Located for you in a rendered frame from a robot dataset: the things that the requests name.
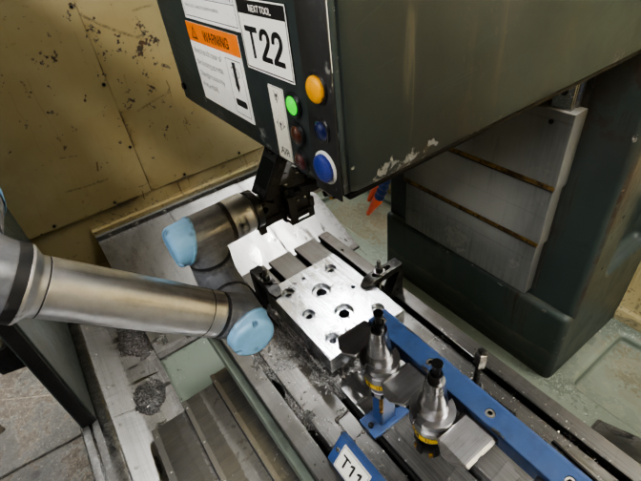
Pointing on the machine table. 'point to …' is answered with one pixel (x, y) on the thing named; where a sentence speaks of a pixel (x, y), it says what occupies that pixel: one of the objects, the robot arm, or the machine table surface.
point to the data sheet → (213, 12)
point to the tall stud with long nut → (479, 364)
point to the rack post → (392, 413)
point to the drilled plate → (312, 330)
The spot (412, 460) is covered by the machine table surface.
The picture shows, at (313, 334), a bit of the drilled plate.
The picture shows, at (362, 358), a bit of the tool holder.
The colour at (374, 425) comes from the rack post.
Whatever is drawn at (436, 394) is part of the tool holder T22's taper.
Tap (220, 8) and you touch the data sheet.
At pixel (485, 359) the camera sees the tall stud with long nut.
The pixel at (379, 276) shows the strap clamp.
